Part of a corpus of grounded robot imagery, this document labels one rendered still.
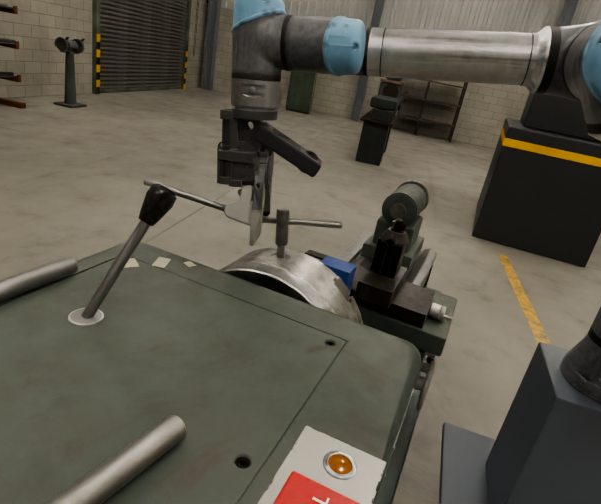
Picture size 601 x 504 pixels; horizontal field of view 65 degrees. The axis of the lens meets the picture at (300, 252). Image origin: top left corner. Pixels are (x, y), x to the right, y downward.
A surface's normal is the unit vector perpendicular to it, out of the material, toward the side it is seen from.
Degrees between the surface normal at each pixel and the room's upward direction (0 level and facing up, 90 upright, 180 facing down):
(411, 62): 112
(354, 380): 0
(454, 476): 0
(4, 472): 0
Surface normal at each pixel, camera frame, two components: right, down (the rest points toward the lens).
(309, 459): 0.18, -0.91
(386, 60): -0.26, 0.64
